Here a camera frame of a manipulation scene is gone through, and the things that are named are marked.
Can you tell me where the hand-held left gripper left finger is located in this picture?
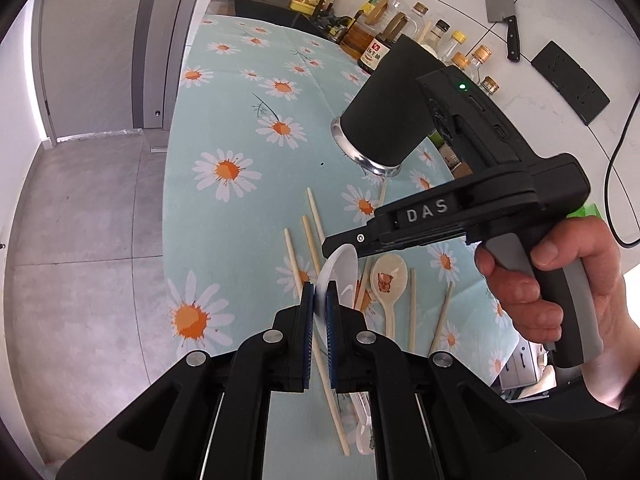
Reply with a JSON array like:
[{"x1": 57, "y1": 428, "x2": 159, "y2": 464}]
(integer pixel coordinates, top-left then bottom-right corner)
[{"x1": 55, "y1": 282, "x2": 317, "y2": 480}]

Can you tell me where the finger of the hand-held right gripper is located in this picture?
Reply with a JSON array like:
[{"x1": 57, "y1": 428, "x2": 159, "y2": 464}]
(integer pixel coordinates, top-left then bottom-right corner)
[{"x1": 321, "y1": 180, "x2": 471, "y2": 261}]

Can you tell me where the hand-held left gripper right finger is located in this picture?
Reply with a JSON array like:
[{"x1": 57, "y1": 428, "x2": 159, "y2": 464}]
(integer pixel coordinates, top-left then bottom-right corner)
[{"x1": 324, "y1": 290, "x2": 588, "y2": 480}]

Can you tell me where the beige printed spoon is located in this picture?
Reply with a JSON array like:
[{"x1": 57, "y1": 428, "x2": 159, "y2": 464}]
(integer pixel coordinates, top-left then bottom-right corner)
[{"x1": 369, "y1": 254, "x2": 408, "y2": 338}]

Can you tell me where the black cylindrical utensil holder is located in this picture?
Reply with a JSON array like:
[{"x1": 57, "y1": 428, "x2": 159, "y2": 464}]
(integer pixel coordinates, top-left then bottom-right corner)
[{"x1": 330, "y1": 36, "x2": 453, "y2": 179}]

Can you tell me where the person's right hand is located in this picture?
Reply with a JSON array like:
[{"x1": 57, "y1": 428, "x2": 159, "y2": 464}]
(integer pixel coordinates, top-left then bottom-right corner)
[{"x1": 474, "y1": 216, "x2": 629, "y2": 359}]

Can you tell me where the green plastic bag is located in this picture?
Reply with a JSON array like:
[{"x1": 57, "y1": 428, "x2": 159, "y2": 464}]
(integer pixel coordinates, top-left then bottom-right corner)
[{"x1": 567, "y1": 203, "x2": 606, "y2": 219}]

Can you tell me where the dark soy sauce bottle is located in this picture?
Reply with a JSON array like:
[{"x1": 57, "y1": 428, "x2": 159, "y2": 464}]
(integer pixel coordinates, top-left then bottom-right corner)
[{"x1": 357, "y1": 34, "x2": 396, "y2": 75}]

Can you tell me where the row of clear glass bottles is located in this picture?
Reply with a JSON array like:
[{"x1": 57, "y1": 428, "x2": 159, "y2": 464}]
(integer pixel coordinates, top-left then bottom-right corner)
[{"x1": 387, "y1": 2, "x2": 501, "y2": 96}]

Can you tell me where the daisy printed tablecloth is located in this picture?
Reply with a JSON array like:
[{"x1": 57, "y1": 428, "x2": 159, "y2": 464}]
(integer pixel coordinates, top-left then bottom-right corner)
[{"x1": 162, "y1": 15, "x2": 521, "y2": 480}]

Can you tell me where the amber oil bottle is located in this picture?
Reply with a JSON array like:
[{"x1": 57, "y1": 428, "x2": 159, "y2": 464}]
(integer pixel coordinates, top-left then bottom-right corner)
[{"x1": 342, "y1": 0, "x2": 396, "y2": 56}]

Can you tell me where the black sink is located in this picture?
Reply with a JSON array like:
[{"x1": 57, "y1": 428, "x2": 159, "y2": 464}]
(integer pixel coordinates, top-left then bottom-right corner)
[{"x1": 235, "y1": 0, "x2": 351, "y2": 38}]

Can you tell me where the grey door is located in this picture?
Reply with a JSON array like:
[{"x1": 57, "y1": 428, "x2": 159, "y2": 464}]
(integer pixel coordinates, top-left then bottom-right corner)
[{"x1": 35, "y1": 0, "x2": 216, "y2": 147}]

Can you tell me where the black power cable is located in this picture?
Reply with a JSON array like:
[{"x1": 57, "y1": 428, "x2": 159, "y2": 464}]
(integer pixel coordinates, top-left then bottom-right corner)
[{"x1": 604, "y1": 97, "x2": 640, "y2": 247}]

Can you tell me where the black wall socket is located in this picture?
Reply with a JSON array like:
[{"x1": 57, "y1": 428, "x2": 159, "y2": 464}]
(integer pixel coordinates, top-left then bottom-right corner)
[{"x1": 531, "y1": 41, "x2": 611, "y2": 127}]

